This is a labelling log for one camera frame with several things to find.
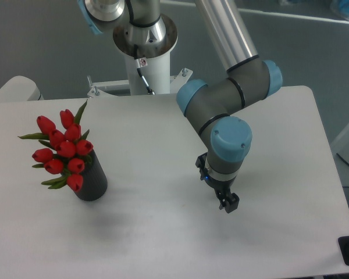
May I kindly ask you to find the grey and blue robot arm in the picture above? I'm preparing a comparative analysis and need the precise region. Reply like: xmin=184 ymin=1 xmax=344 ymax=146
xmin=78 ymin=1 xmax=283 ymax=212

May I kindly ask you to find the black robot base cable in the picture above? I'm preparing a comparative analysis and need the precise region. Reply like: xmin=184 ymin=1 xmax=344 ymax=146
xmin=133 ymin=44 xmax=156 ymax=96

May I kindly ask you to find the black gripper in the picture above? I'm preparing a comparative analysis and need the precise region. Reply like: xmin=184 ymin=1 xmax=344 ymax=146
xmin=195 ymin=153 xmax=240 ymax=213

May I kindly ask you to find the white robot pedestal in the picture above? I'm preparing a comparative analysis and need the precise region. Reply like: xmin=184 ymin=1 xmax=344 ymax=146
xmin=88 ymin=14 xmax=193 ymax=98

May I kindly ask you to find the red tulip bouquet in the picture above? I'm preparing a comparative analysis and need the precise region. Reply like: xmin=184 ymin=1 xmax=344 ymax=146
xmin=19 ymin=101 xmax=94 ymax=192

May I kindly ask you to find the white side table left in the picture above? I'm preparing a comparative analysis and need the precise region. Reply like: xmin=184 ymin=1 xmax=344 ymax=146
xmin=0 ymin=76 xmax=44 ymax=103

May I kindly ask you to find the black ribbed vase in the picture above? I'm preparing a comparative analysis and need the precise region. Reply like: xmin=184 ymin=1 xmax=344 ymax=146
xmin=75 ymin=151 xmax=108 ymax=202

